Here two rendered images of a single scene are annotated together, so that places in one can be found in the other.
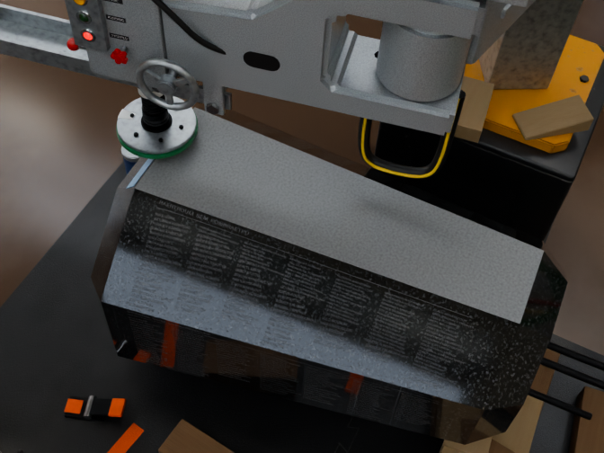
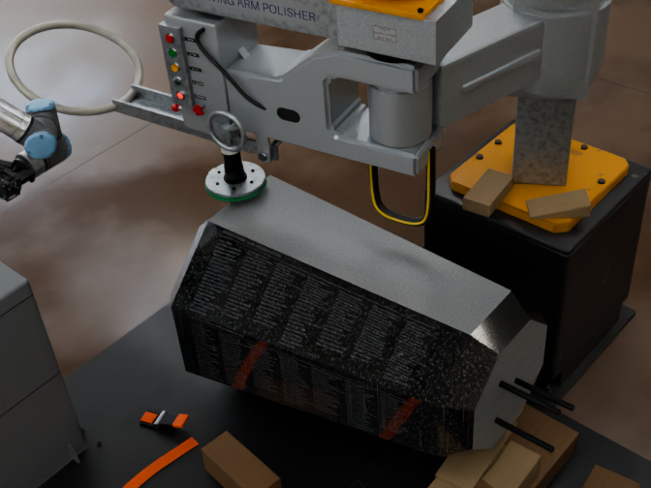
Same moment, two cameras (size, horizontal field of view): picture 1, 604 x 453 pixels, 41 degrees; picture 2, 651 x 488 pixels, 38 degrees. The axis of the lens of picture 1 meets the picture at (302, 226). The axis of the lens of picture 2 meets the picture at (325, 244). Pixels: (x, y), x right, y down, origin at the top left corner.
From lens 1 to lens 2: 1.36 m
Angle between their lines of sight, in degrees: 21
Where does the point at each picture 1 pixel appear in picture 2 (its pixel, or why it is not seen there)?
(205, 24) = (252, 86)
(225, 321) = (255, 324)
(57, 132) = (195, 226)
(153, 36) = (220, 96)
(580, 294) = (623, 399)
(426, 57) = (389, 108)
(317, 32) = (319, 91)
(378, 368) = (361, 368)
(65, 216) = not seen: hidden behind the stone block
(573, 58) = (598, 167)
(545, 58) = (555, 156)
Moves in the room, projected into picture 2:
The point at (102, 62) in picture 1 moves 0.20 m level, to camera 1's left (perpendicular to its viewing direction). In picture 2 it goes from (191, 117) to (137, 111)
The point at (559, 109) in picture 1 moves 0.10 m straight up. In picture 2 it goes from (565, 198) to (568, 173)
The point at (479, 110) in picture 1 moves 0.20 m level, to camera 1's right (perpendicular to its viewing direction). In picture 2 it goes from (493, 192) to (552, 199)
